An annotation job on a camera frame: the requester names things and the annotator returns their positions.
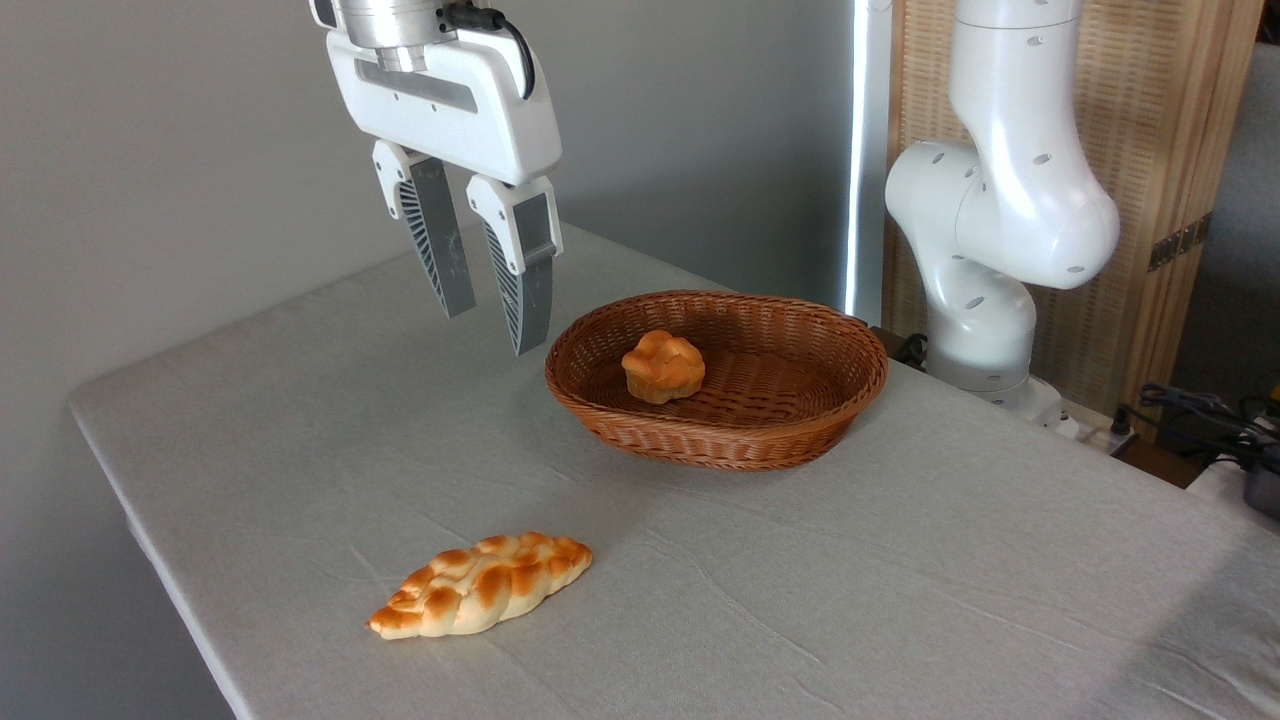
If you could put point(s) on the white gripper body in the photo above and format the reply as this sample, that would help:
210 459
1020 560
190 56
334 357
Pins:
455 110

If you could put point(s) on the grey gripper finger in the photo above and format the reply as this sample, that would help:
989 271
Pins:
432 235
525 275

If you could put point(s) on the braided bread loaf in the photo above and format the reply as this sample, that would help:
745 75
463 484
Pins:
480 585

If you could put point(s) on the small round bread roll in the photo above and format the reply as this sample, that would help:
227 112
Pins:
662 368

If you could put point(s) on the brown wicker basket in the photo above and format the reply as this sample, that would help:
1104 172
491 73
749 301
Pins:
760 420

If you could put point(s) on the grey tablecloth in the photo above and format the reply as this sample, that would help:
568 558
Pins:
700 580

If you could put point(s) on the silver metal pole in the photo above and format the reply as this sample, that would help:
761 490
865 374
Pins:
868 150

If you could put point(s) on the metal screen hinge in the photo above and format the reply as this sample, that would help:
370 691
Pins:
1180 242

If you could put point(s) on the grey metal pot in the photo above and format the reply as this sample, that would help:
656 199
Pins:
1264 492

